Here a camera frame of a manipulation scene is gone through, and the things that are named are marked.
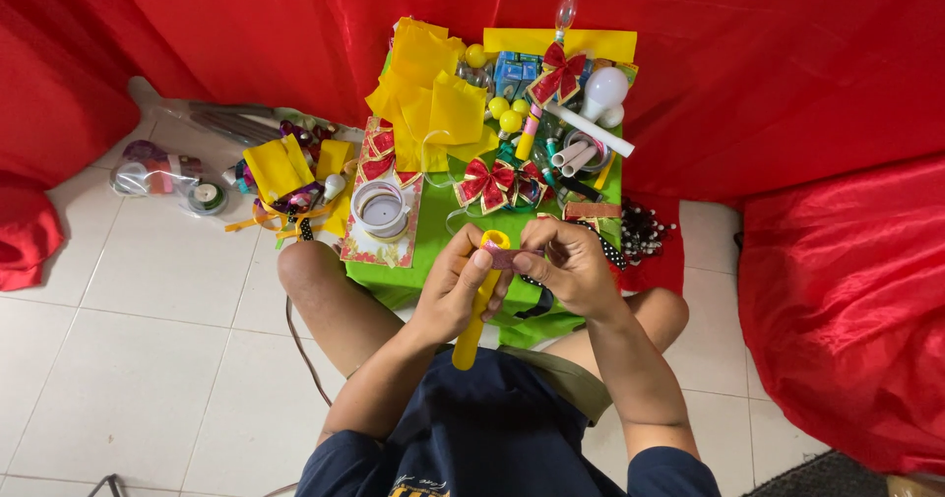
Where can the green table cover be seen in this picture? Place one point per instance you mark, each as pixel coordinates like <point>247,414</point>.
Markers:
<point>435,224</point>

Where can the yellow paper-wrapped tube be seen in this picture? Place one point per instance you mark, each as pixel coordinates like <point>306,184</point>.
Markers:
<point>472,334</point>

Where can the olive shorts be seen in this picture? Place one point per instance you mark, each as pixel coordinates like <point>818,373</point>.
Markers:
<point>568,382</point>

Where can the clear plastic bag of sticks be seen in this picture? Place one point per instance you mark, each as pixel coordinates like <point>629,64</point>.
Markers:
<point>221,120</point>

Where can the red and green bow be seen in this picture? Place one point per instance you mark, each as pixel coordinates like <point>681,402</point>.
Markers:
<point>531,185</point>

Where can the red cloth backdrop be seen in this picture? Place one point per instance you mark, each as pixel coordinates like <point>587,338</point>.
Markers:
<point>812,76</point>

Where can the clear candle-shaped bulb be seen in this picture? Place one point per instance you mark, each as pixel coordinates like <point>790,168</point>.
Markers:
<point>565,10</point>

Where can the red bow with gold trim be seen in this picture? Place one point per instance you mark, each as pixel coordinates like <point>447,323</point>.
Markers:
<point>483,183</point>
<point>380,157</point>
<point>557,72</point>

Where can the person's right hand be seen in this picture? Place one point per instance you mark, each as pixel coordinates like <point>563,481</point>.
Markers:
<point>583,275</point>

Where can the small white round bulb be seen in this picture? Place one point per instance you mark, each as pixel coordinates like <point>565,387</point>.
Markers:
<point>612,117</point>

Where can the metal stand legs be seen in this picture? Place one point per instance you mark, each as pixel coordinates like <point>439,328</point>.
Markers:
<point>109,486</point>

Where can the person's leg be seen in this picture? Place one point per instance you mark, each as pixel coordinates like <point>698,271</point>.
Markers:
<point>657,316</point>
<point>332,298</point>

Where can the person's left hand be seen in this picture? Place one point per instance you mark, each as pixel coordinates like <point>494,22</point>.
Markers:
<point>450,298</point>

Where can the floral gift paper board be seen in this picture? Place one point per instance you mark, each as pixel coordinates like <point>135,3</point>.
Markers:
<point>376,250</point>

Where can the small blue bulb boxes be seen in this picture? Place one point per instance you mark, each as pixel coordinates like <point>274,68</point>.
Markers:
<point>509,76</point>

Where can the large white light bulb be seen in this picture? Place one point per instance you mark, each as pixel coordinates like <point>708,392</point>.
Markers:
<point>605,87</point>

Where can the black polka-dot ribbon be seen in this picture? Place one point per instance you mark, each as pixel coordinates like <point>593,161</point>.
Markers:
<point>609,250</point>

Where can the brown glitter ribbon strip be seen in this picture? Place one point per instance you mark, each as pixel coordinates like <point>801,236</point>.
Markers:
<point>590,210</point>

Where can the yellow round bulb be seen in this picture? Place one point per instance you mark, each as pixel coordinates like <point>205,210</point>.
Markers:
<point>521,106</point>
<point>476,55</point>
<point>498,107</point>
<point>510,122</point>

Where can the long white tube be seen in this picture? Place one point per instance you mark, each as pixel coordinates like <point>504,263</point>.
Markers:
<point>590,132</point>

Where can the folded yellow paper piece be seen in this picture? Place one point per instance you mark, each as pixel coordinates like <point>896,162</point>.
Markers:
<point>273,168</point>

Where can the crumpled yellow paper sheets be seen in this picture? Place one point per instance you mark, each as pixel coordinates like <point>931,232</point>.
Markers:
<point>421,98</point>

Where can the pink and yellow wrapped tube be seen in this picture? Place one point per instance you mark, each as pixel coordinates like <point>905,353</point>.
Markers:
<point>526,139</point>

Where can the navy blue shirt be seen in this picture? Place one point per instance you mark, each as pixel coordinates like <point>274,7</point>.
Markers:
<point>487,445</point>

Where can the pink glitter ribbon strip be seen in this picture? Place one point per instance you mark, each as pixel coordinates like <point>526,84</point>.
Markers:
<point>503,255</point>

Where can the small yellow paper piece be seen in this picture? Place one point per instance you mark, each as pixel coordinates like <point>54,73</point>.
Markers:
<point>336,157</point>

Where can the green ribbon spool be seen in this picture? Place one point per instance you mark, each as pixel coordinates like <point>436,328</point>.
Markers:
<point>207,198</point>

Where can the person's right leg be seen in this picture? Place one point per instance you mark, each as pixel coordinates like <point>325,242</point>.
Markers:
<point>657,316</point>

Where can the dark floor mat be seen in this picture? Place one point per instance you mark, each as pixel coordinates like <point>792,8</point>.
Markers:
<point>812,478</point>

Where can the person's left leg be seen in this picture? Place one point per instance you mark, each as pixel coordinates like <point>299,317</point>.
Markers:
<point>332,298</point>

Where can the flat yellow paper sheet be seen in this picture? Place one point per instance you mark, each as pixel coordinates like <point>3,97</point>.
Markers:
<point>605,43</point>

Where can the plastic bag of ribbon rolls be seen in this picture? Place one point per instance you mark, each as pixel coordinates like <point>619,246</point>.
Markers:
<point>151,172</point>

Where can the short white tube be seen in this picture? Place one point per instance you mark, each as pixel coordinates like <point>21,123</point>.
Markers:
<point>570,153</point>
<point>579,162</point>

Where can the white ribbon spool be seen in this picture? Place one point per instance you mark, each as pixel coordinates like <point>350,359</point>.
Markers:
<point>380,209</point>

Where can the gold ribbon strands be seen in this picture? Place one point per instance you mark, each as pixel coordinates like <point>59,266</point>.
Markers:
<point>266,220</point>

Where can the clear tape roll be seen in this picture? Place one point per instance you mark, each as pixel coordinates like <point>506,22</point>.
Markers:
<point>604,150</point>

